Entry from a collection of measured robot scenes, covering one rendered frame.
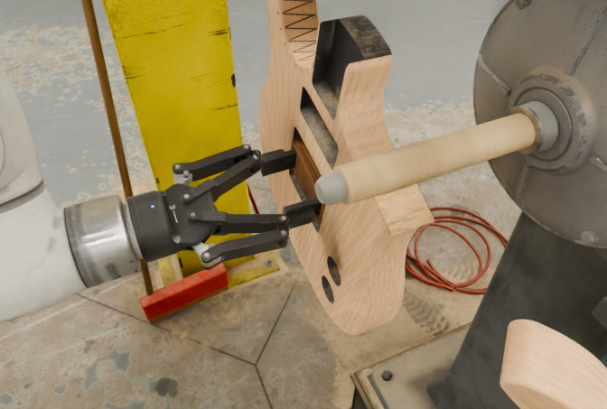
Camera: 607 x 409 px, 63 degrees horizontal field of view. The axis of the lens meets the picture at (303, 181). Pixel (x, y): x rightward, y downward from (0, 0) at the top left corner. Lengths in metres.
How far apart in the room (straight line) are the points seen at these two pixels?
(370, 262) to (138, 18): 0.89
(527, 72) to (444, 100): 2.29
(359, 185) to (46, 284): 0.32
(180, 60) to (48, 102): 1.78
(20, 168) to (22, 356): 1.46
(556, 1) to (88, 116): 2.52
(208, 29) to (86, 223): 0.81
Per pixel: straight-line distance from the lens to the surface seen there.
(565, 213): 0.53
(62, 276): 0.55
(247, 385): 1.67
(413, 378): 1.37
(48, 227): 0.54
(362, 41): 0.44
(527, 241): 0.84
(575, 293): 0.81
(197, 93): 1.35
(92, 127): 2.71
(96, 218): 0.54
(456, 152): 0.42
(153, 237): 0.54
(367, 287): 0.52
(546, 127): 0.47
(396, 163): 0.39
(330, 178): 0.38
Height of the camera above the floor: 1.52
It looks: 44 degrees down
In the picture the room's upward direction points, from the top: straight up
